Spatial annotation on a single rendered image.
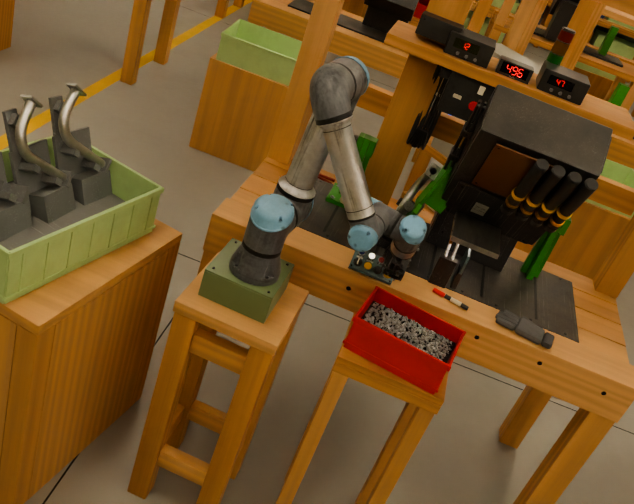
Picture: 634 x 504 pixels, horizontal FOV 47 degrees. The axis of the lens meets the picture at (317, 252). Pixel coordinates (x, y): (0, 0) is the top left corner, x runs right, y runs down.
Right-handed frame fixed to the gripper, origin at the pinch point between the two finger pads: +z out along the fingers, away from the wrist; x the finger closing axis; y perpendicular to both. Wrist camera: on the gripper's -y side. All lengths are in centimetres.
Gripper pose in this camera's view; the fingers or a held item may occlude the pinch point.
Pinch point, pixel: (391, 268)
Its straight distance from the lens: 234.8
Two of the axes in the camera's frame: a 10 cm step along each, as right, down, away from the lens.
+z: -1.1, 4.0, 9.1
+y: -3.7, 8.3, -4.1
